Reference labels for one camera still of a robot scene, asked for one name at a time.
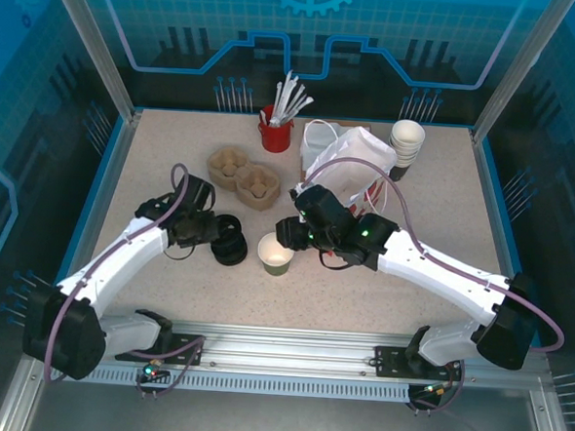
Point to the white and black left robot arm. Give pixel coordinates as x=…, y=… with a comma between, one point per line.
x=119, y=259

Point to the green paper coffee cup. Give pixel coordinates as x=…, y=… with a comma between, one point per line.
x=275, y=256

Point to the small connector with lights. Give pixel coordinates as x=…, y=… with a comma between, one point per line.
x=434, y=390
x=151, y=372

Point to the aluminium frame post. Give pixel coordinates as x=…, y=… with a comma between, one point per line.
x=521, y=68
x=93, y=42

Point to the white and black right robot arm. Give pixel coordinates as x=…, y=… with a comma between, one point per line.
x=440, y=273

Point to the red mug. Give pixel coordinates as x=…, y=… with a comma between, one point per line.
x=275, y=139

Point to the stacked paper cup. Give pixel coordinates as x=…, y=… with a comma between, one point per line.
x=408, y=165
x=410, y=155
x=407, y=135
x=400, y=173
x=409, y=160

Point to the white wrapped straw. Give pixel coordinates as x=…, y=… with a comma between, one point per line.
x=277, y=102
x=301, y=107
x=288, y=100
x=294, y=103
x=284, y=95

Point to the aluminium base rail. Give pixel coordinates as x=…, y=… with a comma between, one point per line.
x=284, y=344

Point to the red and white paper bag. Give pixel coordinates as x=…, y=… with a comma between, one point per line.
x=360, y=151

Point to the flat white paper bag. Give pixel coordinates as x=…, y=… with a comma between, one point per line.
x=316, y=139

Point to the brown pulp cup carrier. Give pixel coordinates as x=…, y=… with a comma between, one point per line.
x=243, y=174
x=258, y=206

